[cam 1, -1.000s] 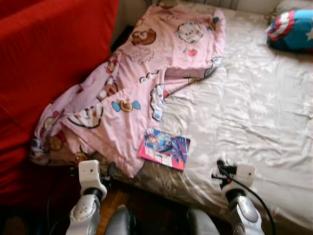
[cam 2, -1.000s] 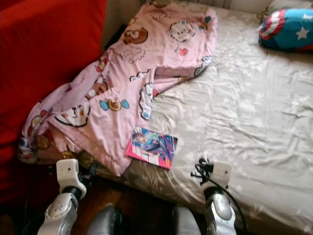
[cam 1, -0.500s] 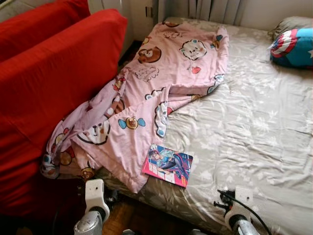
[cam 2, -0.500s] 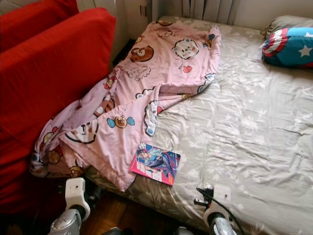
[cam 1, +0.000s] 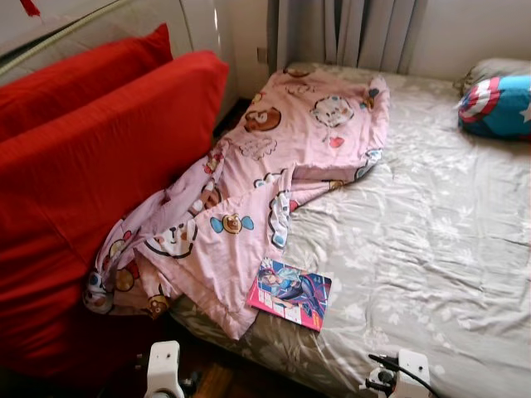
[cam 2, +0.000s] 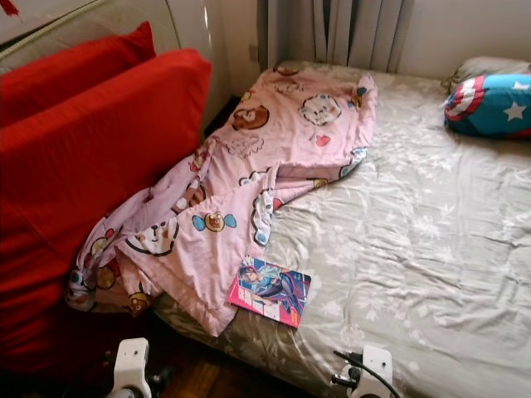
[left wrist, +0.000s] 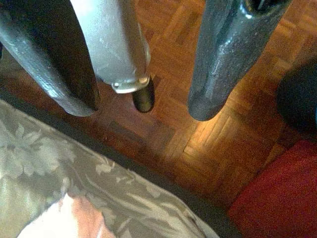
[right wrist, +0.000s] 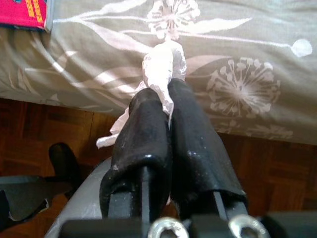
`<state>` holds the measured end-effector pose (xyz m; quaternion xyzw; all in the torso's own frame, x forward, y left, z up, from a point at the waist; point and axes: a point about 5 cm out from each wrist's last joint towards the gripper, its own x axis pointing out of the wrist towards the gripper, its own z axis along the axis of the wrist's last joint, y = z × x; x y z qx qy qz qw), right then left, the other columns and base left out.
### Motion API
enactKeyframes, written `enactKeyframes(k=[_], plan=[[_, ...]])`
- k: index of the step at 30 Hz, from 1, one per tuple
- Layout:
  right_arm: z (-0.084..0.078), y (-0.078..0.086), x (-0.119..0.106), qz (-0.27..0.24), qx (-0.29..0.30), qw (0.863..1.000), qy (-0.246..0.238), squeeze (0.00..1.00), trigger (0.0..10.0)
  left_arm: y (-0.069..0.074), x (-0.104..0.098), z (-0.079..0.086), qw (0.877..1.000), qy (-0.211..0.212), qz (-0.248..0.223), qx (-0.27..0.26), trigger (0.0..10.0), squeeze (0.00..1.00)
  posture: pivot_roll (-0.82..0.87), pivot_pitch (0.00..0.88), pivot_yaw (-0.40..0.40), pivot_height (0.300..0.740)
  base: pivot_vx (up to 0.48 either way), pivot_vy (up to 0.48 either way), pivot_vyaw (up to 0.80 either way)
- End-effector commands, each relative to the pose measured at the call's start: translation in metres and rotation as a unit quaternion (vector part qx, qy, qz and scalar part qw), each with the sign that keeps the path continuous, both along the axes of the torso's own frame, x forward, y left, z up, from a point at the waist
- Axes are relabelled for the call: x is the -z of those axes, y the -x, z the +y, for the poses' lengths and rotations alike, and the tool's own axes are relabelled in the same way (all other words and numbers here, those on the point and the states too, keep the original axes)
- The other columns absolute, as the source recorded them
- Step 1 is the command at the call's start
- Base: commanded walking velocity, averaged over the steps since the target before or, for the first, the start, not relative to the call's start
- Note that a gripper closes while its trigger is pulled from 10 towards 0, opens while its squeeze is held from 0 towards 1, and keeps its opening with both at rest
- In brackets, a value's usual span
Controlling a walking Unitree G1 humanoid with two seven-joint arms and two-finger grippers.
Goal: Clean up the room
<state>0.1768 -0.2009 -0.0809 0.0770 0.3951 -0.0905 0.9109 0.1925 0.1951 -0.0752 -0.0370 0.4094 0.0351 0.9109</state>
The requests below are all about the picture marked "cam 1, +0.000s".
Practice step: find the grey curtain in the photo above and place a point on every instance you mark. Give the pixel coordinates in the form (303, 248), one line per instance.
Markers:
(357, 33)

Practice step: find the beige wall socket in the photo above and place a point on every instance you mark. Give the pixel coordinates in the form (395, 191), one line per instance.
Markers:
(262, 55)

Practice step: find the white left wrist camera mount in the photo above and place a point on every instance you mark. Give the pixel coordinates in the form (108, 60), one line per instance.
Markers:
(163, 365)

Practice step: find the pink cartoon print blanket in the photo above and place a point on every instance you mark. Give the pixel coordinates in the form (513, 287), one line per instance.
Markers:
(290, 141)

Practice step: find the colourful anime picture book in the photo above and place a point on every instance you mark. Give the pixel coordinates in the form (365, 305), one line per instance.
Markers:
(290, 294)

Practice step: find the bed with grey floral sheet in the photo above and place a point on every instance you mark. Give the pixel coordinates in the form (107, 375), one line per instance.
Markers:
(415, 249)

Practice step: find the large red fabric cushion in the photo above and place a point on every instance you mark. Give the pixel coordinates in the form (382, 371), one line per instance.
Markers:
(83, 191)
(75, 83)

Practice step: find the blue shield print pillow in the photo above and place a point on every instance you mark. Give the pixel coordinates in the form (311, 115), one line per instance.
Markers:
(502, 104)

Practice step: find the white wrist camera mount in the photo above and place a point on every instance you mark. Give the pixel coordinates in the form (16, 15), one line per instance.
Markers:
(412, 371)
(163, 365)

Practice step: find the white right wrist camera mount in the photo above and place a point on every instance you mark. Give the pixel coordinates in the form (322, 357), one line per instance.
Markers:
(412, 371)

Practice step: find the small red hanging ornament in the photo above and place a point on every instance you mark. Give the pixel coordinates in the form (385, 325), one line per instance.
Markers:
(30, 7)

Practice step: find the grey floral pillow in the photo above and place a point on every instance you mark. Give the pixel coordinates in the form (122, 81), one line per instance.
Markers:
(498, 68)

